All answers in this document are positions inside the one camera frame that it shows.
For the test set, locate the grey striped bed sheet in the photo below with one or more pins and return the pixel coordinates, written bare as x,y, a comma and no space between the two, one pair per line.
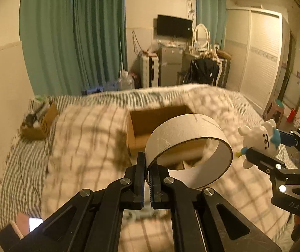
25,171

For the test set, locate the black clothes on chair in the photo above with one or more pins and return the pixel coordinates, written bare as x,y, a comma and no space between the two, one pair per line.
203,71

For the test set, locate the red bottle on floor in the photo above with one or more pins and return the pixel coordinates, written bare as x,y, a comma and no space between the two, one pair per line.
291,116

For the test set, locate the white plush toy figure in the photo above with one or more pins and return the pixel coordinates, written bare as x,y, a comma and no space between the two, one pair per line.
265,138

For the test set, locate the grey mini fridge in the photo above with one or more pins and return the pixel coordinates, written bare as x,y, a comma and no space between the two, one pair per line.
170,64

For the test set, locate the green curtain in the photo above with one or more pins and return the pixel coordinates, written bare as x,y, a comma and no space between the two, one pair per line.
213,15
72,45

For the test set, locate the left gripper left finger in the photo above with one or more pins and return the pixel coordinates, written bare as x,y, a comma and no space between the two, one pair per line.
90,221

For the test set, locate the small cardboard box with clutter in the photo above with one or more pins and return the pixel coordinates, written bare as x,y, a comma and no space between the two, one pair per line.
37,122

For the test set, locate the large clear water jug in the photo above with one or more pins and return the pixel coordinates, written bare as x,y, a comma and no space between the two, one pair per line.
125,81

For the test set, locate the white oval vanity mirror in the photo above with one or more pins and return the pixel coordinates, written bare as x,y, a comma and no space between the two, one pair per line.
201,37

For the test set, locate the green curtain right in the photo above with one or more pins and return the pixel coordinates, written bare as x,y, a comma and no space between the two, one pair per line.
213,15

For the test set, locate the white sliding wardrobe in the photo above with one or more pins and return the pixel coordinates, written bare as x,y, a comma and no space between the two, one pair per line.
253,38

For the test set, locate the white suitcase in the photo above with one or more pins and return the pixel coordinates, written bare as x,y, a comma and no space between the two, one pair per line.
149,70

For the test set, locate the brown cardboard box on bed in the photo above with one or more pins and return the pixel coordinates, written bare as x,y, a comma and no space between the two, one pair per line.
142,123

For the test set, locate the black wall television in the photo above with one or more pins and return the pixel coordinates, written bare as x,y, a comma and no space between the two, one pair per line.
174,27

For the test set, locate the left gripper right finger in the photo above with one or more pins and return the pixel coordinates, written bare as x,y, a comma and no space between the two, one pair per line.
202,220

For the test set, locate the green curtain left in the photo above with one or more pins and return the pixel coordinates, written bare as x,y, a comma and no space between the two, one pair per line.
72,45

